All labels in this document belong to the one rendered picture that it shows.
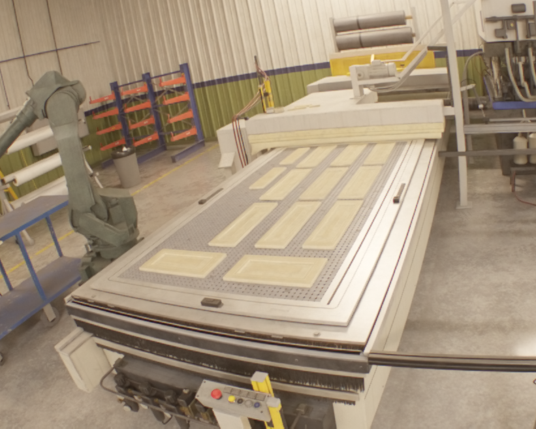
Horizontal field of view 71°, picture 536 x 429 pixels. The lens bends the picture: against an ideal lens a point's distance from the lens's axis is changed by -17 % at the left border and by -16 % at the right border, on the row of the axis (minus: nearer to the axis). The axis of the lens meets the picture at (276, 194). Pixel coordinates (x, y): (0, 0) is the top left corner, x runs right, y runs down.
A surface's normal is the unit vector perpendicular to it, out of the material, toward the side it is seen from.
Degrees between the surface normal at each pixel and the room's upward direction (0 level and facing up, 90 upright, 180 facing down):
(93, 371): 90
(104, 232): 90
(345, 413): 90
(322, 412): 0
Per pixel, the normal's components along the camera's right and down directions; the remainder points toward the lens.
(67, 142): 0.37, 0.25
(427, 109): -0.40, 0.37
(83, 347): 0.90, -0.02
